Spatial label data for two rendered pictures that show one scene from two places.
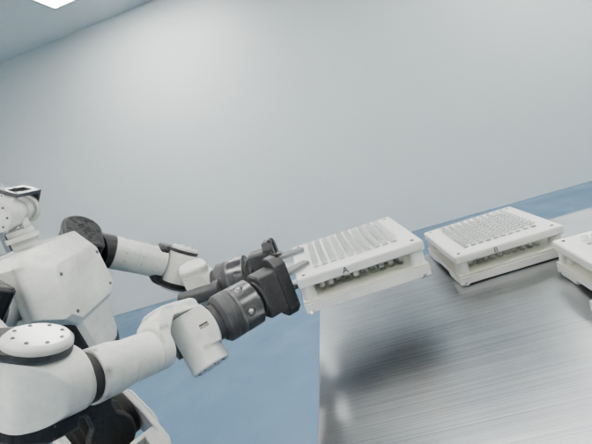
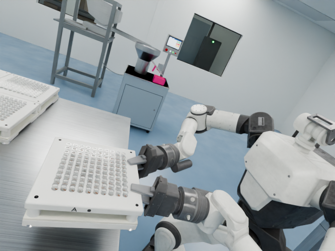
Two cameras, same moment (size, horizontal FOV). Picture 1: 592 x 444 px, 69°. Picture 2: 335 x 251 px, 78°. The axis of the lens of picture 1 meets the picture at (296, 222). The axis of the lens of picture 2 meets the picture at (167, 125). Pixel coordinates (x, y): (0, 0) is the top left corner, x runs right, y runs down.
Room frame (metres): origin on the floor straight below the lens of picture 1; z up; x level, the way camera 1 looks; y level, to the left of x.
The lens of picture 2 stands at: (1.32, -0.15, 1.42)
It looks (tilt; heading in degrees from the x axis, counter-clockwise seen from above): 23 degrees down; 156
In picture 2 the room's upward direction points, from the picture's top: 23 degrees clockwise
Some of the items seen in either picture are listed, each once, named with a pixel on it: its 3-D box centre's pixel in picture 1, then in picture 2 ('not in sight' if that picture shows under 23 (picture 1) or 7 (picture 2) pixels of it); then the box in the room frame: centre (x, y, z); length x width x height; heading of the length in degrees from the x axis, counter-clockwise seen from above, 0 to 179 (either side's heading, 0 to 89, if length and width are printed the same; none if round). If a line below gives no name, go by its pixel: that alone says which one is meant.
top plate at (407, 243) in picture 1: (349, 247); (93, 172); (0.88, -0.09, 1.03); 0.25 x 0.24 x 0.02; 179
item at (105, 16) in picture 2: not in sight; (101, 52); (-2.21, -0.11, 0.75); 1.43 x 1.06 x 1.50; 81
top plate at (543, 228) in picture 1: (485, 233); not in sight; (1.02, -0.44, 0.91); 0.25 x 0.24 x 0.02; 176
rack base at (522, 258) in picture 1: (490, 250); not in sight; (1.02, -0.44, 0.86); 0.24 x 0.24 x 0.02; 86
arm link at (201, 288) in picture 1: (210, 290); (205, 207); (0.96, 0.24, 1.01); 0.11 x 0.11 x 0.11; 81
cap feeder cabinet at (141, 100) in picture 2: not in sight; (139, 99); (-1.56, 0.55, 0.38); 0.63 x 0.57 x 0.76; 81
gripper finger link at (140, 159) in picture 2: (294, 267); (136, 159); (0.82, 0.03, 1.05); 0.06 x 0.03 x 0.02; 121
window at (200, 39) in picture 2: not in sight; (208, 47); (-3.85, 2.36, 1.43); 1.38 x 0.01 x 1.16; 81
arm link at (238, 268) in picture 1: (256, 270); (171, 201); (0.95, 0.12, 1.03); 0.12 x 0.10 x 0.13; 81
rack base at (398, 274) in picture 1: (356, 269); (90, 185); (0.88, -0.09, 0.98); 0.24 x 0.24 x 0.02; 89
